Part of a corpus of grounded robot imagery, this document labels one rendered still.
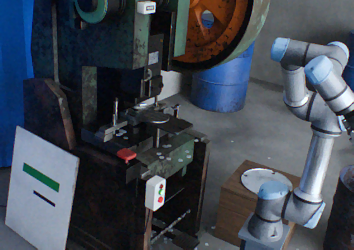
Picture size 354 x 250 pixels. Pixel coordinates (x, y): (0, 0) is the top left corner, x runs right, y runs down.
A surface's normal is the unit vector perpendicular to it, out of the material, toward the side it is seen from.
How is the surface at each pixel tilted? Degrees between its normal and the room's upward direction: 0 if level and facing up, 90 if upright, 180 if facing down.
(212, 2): 90
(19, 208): 78
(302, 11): 90
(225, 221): 90
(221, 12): 90
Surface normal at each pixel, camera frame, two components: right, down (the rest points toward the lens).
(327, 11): -0.56, 0.29
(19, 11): 0.04, 0.41
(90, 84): 0.82, 0.30
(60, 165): -0.56, 0.08
